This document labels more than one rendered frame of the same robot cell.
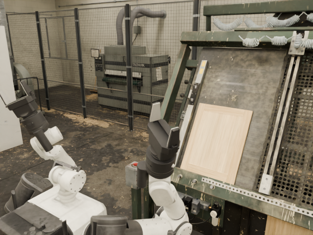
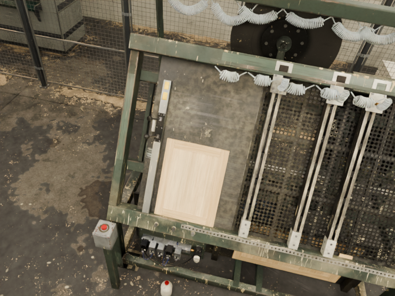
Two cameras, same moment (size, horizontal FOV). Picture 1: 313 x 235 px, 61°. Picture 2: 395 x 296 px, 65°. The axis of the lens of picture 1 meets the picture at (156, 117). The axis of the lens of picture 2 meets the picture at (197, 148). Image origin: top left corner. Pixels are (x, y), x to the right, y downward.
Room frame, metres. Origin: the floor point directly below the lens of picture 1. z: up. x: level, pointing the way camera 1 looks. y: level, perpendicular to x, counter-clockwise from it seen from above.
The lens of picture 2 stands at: (0.66, 0.19, 2.82)
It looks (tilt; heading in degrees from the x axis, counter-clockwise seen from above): 44 degrees down; 332
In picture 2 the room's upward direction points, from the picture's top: 7 degrees clockwise
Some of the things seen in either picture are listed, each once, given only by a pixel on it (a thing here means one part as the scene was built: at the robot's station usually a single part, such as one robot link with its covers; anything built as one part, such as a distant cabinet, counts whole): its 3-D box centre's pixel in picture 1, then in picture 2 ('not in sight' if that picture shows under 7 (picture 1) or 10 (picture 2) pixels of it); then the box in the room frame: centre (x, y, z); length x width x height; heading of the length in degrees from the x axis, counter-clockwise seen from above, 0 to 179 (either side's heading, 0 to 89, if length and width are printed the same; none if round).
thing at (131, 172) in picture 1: (135, 175); (105, 235); (1.89, 0.16, 0.84); 0.12 x 0.12 x 0.18; 55
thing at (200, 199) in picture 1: (187, 206); (168, 251); (1.70, -0.24, 0.69); 0.50 x 0.14 x 0.24; 55
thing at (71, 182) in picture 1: (67, 181); not in sight; (0.80, 0.30, 1.44); 0.10 x 0.07 x 0.09; 56
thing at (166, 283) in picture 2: not in sight; (166, 287); (1.68, -0.23, 0.10); 0.10 x 0.10 x 0.20
